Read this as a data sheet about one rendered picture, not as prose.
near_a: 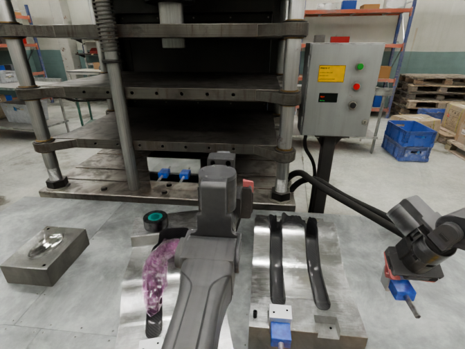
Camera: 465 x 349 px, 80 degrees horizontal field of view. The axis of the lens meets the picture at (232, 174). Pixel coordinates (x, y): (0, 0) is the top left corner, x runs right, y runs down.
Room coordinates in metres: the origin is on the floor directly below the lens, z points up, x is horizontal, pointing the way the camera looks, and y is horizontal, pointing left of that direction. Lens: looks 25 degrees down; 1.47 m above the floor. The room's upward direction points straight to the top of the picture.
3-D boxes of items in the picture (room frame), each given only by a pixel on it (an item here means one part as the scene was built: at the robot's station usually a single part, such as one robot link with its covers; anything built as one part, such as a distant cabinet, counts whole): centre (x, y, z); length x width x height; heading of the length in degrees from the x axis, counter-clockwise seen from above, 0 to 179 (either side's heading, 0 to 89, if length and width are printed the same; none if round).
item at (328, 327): (0.42, -0.22, 0.87); 0.05 x 0.05 x 0.04; 84
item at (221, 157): (0.43, 0.02, 1.25); 0.07 x 0.06 x 0.11; 85
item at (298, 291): (0.65, -0.19, 0.87); 0.50 x 0.26 x 0.14; 174
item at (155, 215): (0.77, 0.26, 0.93); 0.08 x 0.08 x 0.04
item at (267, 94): (1.59, 0.29, 1.20); 1.29 x 0.83 x 0.19; 84
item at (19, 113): (4.74, 3.53, 0.42); 0.60 x 0.42 x 0.33; 73
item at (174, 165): (1.51, 0.26, 0.87); 0.50 x 0.27 x 0.17; 174
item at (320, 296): (0.64, -0.18, 0.92); 0.35 x 0.16 x 0.09; 174
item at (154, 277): (0.60, 0.16, 0.90); 0.26 x 0.18 x 0.08; 11
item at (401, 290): (0.47, -0.41, 0.93); 0.13 x 0.05 x 0.05; 174
